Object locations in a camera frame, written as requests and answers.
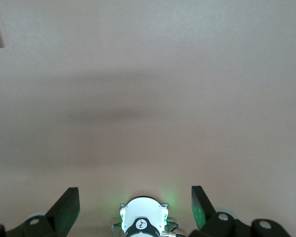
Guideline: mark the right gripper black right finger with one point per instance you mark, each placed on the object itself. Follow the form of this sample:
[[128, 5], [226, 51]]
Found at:
[[204, 217]]

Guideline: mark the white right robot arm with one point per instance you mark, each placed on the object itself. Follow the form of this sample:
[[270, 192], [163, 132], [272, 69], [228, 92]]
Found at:
[[144, 209]]

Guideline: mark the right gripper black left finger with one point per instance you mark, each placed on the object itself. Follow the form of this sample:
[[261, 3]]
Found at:
[[64, 212]]

